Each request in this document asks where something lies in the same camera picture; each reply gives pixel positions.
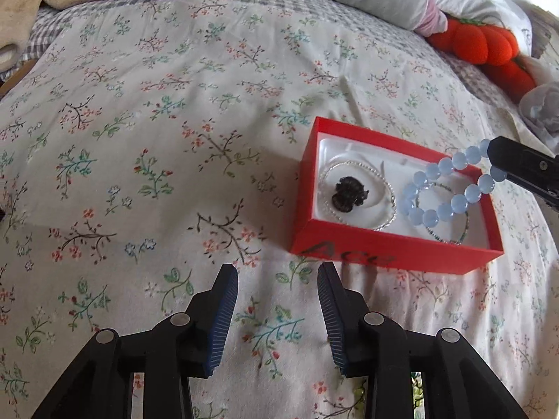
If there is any light blue bead bracelet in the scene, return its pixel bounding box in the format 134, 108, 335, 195
401, 138, 508, 227

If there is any silver bracelet with black charm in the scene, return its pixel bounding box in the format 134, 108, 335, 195
318, 160, 398, 231

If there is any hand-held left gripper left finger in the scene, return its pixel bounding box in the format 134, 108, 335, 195
30, 264, 239, 419

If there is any wooden bed frame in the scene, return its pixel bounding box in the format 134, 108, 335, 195
0, 59, 38, 99

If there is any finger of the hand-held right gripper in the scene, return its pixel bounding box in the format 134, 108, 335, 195
491, 165, 559, 207
486, 136, 559, 175

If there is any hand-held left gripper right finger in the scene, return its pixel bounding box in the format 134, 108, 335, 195
317, 262, 531, 419

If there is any grey plush toy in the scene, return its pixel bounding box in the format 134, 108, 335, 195
518, 83, 559, 134

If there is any floral bed cover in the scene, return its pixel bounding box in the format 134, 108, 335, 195
0, 0, 559, 419

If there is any thin green bead bracelet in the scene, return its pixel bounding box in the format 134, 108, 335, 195
414, 182, 471, 246

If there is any orange plush pumpkin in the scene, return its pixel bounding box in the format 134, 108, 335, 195
426, 14, 537, 101

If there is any red jewelry box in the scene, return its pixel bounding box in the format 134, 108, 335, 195
290, 116, 504, 275

